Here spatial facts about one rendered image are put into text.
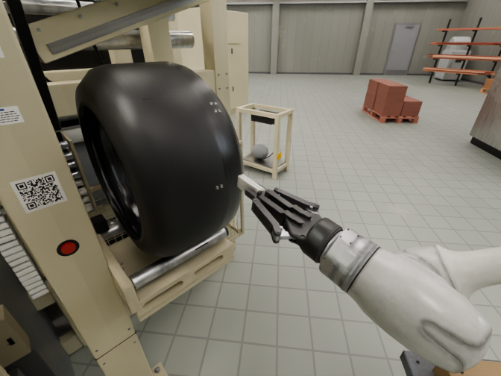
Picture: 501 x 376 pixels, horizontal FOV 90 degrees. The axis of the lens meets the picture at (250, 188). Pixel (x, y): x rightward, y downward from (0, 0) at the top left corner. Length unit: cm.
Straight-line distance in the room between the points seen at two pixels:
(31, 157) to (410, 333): 71
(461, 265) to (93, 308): 89
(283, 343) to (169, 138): 140
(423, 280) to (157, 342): 156
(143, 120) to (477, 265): 65
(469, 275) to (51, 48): 115
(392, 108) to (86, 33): 564
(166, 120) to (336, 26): 1410
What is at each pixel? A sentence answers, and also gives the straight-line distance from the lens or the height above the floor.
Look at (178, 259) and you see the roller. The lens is 84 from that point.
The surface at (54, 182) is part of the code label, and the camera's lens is 69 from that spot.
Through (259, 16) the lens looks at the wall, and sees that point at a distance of 1440.
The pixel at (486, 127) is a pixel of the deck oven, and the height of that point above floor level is 33.
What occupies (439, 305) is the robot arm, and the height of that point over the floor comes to 122.
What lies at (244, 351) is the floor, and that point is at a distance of 168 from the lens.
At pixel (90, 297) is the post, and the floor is 88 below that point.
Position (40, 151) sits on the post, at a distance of 67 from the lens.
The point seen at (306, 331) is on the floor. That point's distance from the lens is 176.
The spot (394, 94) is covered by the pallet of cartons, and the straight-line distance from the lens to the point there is 605.
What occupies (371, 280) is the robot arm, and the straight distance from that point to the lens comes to 40.
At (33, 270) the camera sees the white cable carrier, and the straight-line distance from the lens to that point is 80.
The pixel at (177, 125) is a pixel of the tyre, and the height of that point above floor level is 134.
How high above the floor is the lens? 150
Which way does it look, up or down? 30 degrees down
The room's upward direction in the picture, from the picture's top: straight up
